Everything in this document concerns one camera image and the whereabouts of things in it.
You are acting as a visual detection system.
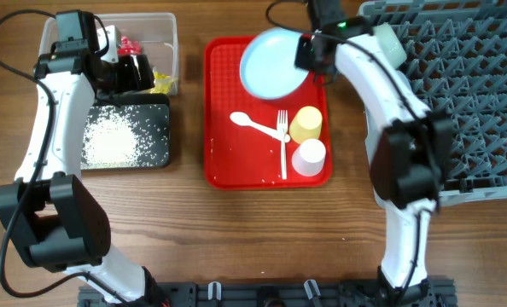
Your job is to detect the red strawberry candy wrapper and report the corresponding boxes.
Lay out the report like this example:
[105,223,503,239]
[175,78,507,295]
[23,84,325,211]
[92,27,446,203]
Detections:
[118,36,143,55]

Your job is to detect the light blue plate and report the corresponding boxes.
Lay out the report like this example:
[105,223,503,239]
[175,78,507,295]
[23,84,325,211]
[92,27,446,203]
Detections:
[239,27,309,100]

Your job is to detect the white plastic fork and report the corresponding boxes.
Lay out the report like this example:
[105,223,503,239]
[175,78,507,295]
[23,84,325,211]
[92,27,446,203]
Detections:
[277,110,288,180]

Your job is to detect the yellow plastic cup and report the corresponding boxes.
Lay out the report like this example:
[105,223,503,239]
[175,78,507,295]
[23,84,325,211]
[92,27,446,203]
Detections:
[288,106,323,144]

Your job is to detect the mint green bowl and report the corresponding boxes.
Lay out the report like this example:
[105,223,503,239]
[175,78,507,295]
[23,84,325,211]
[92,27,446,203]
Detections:
[373,23,407,68]

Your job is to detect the yellow foil wrapper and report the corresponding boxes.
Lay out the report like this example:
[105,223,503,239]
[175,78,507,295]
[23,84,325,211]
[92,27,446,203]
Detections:
[149,69,176,95]

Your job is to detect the white plastic spoon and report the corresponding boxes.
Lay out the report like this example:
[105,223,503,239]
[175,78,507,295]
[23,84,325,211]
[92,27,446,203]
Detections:
[230,112,291,142]

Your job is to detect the white plastic cup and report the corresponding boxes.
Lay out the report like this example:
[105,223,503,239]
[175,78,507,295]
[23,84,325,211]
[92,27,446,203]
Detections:
[292,138,327,177]

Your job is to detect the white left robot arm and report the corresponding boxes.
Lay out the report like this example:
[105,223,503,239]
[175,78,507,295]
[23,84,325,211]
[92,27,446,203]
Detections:
[0,10,171,306]

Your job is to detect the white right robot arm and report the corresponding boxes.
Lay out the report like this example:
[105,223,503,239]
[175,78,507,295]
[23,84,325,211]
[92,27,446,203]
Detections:
[295,1,453,302]

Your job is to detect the grey dishwasher rack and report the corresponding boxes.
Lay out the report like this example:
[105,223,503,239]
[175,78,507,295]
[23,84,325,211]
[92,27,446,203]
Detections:
[358,1,507,206]

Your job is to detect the clear plastic bin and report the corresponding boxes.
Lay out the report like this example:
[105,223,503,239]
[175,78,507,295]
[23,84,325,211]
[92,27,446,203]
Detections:
[39,13,178,96]

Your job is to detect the black tray with rice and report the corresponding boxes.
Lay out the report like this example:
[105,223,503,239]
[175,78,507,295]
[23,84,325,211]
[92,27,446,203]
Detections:
[81,94,171,171]

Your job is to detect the red plastic tray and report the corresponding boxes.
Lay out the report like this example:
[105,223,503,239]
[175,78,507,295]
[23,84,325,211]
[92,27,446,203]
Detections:
[204,36,333,190]

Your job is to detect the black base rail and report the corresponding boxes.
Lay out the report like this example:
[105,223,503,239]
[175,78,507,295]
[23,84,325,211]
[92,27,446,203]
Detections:
[77,279,457,307]

